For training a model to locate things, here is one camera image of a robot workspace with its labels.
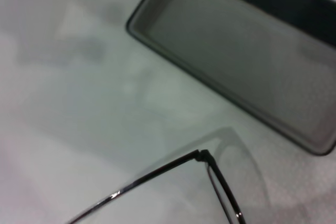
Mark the black glasses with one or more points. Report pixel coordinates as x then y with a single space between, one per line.
203 154

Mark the black glasses case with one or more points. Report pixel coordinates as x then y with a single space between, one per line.
236 64

